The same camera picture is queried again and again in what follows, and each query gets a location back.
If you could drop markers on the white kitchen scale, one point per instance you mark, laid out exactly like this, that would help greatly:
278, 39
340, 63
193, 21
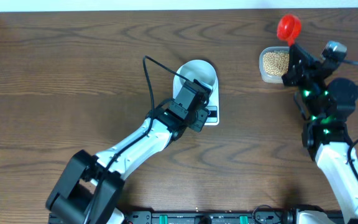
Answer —
213, 107

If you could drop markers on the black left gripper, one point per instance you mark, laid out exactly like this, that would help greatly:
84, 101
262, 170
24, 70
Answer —
201, 117

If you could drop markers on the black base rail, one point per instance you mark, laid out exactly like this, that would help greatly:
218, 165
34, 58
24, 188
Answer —
263, 214

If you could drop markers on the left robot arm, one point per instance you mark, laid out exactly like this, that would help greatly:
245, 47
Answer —
90, 185

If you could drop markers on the red measuring scoop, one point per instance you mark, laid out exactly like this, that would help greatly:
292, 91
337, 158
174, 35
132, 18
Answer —
289, 28

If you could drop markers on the grey bowl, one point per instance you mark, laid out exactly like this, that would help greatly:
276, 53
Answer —
199, 70

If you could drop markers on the clear container of soybeans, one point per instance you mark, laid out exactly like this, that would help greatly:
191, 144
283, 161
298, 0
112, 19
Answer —
273, 64

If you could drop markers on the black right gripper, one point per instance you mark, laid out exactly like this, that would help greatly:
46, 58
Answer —
297, 71

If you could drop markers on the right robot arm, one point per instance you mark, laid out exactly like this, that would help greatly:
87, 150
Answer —
325, 108

